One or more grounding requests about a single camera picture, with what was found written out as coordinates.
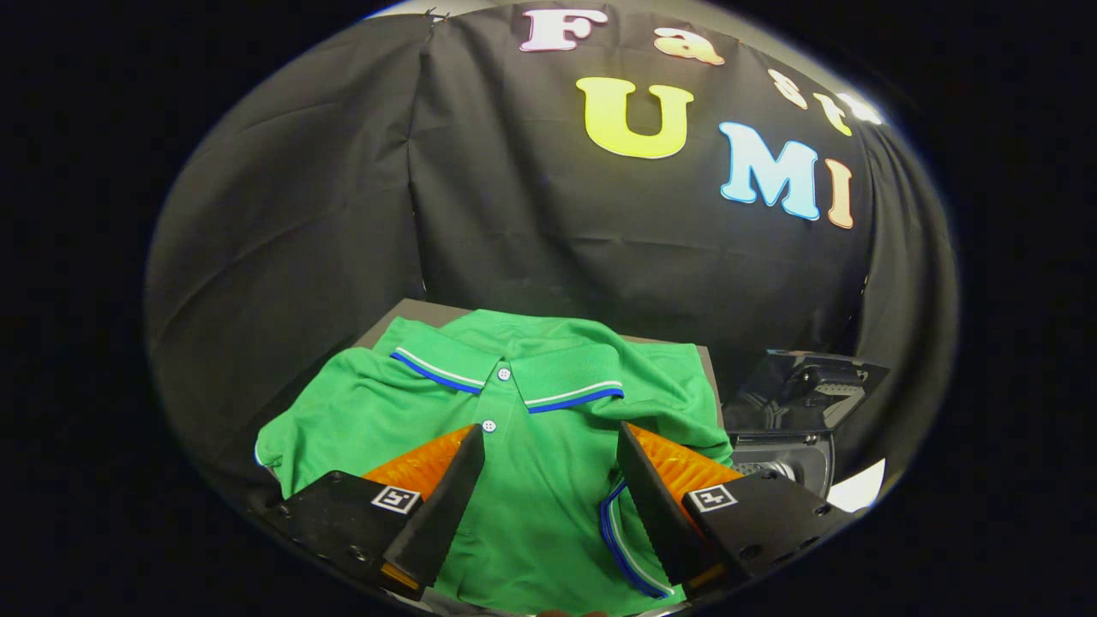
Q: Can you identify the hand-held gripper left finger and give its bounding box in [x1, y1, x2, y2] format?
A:
[261, 424, 487, 601]

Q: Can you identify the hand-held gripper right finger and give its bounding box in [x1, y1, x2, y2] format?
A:
[615, 422, 854, 601]

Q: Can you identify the green polo shirt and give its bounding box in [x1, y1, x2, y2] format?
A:
[255, 308, 735, 616]

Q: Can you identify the white table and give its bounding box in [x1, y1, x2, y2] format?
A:
[827, 458, 886, 513]

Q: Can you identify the grey and black cabinet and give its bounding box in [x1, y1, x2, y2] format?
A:
[353, 298, 722, 429]

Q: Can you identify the black backdrop cloth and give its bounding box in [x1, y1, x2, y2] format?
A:
[144, 0, 959, 515]

